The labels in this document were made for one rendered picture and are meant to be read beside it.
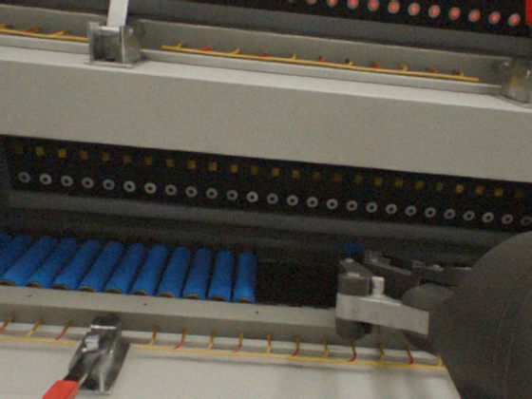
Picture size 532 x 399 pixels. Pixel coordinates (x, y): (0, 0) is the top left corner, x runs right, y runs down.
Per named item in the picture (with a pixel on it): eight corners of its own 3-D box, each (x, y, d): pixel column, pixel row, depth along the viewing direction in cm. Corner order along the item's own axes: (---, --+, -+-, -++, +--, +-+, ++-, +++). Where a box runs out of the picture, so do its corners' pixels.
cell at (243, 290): (256, 268, 37) (254, 316, 31) (237, 267, 37) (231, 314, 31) (256, 252, 37) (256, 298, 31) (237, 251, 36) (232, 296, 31)
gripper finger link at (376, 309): (523, 375, 13) (372, 370, 12) (434, 332, 18) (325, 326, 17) (525, 301, 13) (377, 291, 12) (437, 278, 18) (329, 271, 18)
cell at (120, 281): (147, 259, 37) (125, 307, 31) (128, 258, 37) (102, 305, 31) (147, 243, 36) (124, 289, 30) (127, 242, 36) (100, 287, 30)
